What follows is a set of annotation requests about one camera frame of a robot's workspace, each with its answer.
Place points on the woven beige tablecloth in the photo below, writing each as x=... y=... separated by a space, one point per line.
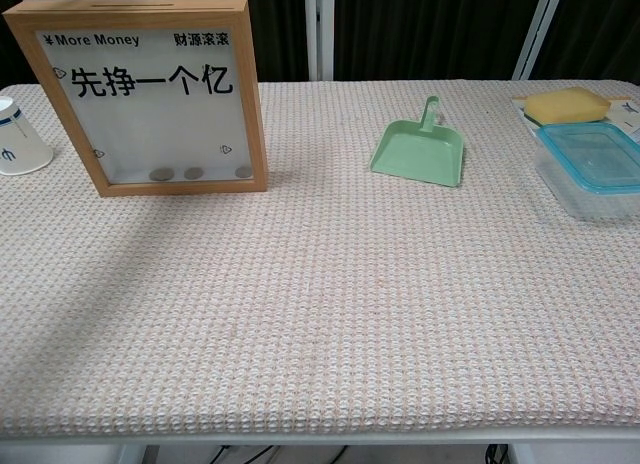
x=320 y=309

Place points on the green plastic dustpan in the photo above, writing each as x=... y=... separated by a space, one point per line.
x=417 y=154

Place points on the yellow sponge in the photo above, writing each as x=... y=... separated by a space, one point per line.
x=565 y=106

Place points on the clear container with blue lid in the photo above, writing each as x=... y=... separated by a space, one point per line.
x=590 y=164

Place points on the white table leg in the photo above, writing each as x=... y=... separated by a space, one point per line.
x=520 y=455
x=134 y=455

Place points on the white paper cup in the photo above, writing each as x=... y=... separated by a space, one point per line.
x=22 y=149

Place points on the white printed paper card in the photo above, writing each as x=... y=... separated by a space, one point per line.
x=625 y=115

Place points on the wooden frame money box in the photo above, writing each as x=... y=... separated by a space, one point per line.
x=255 y=109

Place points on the white upright frame post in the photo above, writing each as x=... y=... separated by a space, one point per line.
x=318 y=31

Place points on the white slanted frame post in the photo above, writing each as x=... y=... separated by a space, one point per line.
x=537 y=31

